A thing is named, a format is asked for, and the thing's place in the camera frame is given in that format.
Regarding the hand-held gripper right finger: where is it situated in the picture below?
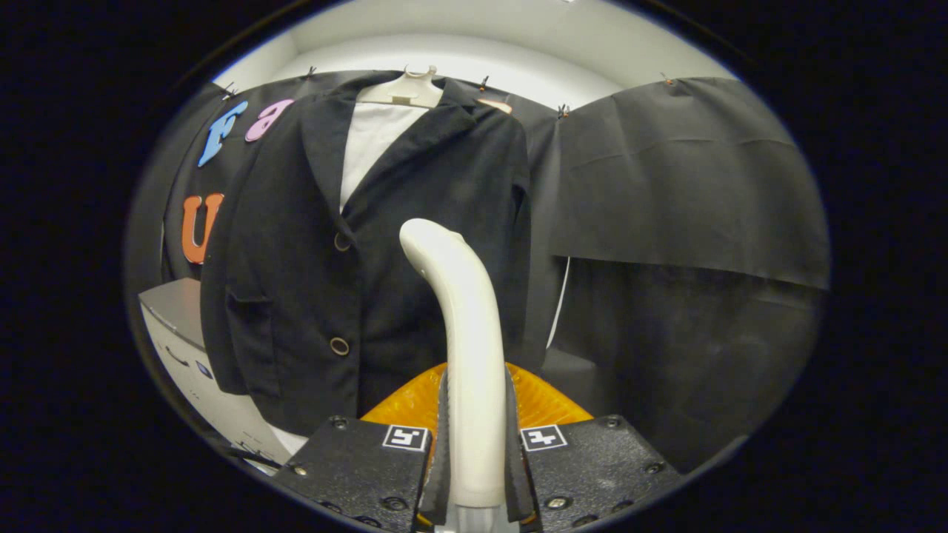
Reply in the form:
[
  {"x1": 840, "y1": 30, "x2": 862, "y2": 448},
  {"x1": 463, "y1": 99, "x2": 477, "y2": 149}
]
[{"x1": 504, "y1": 363, "x2": 682, "y2": 533}]

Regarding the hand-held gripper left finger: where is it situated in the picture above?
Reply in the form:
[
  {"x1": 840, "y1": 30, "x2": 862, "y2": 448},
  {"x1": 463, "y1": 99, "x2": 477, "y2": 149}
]
[{"x1": 270, "y1": 363, "x2": 454, "y2": 533}]

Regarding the white garment steamer with hose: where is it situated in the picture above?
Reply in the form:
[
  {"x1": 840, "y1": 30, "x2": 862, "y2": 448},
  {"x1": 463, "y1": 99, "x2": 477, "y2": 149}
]
[{"x1": 400, "y1": 218, "x2": 519, "y2": 533}]

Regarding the black suit jacket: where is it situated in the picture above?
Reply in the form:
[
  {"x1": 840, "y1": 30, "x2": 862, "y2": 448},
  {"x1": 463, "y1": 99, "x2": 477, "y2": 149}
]
[{"x1": 200, "y1": 72, "x2": 533, "y2": 438}]

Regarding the grey drawer cabinet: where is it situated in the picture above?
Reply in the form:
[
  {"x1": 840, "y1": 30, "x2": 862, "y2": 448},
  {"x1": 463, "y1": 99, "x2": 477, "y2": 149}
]
[{"x1": 139, "y1": 278, "x2": 297, "y2": 467}]

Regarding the black backdrop cloth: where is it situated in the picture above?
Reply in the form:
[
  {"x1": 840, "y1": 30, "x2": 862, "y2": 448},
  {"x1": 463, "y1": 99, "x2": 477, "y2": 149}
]
[{"x1": 126, "y1": 70, "x2": 832, "y2": 475}]

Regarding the white mannequin torso on stand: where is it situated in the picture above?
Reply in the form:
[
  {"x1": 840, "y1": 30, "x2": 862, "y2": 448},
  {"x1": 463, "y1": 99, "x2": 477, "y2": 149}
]
[{"x1": 270, "y1": 65, "x2": 445, "y2": 454}]

